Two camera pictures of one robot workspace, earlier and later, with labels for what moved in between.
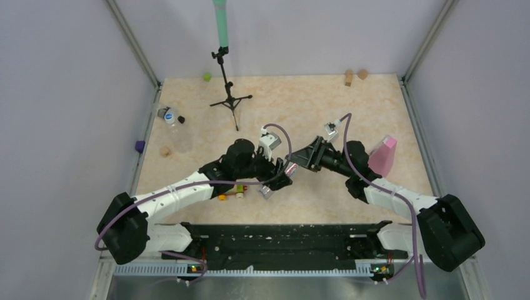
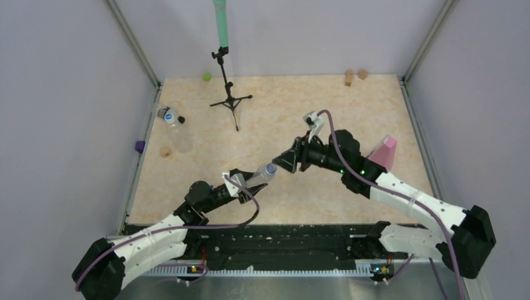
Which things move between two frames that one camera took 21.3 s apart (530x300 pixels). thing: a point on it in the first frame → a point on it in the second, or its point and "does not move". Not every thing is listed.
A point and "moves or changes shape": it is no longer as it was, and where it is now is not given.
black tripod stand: x=222 y=51 does not move
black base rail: x=288 y=247 does not move
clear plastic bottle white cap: x=265 y=192 moves or changes shape
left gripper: x=274 y=176 → x=246 y=175
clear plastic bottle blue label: x=182 y=140 does not move
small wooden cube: x=362 y=74 does not move
